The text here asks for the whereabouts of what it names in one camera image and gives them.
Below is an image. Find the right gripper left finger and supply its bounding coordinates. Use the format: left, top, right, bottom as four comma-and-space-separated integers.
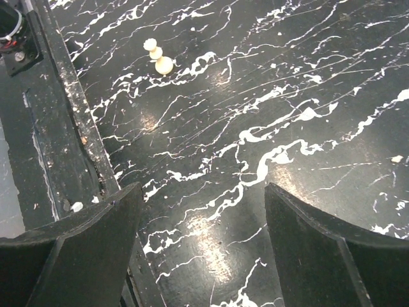
1, 182, 143, 306

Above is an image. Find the small beige adapter piece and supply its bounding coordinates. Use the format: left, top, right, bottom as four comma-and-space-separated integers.
143, 38, 174, 75

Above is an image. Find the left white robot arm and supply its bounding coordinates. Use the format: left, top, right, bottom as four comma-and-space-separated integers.
1, 1, 43, 77

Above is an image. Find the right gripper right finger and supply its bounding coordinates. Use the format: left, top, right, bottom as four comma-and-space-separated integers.
265, 183, 408, 306

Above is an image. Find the black marbled table mat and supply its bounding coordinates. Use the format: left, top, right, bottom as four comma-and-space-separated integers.
50, 1, 408, 306

